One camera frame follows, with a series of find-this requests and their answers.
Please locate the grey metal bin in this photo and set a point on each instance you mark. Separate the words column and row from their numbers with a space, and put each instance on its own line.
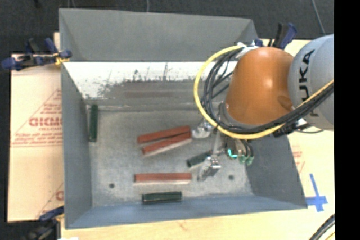
column 157, row 39

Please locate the brown cardboard board red print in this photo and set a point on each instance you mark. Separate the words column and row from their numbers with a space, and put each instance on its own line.
column 33, row 154

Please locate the red-brown flat block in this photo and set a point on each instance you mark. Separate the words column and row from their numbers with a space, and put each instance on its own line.
column 164, row 134
column 167, row 145
column 163, row 177

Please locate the dark green flat block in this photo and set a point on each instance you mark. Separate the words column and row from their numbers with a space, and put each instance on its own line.
column 161, row 197
column 198, row 159
column 93, row 122

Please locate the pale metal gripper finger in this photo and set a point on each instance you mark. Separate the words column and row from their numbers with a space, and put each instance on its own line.
column 213, row 171
column 206, row 166

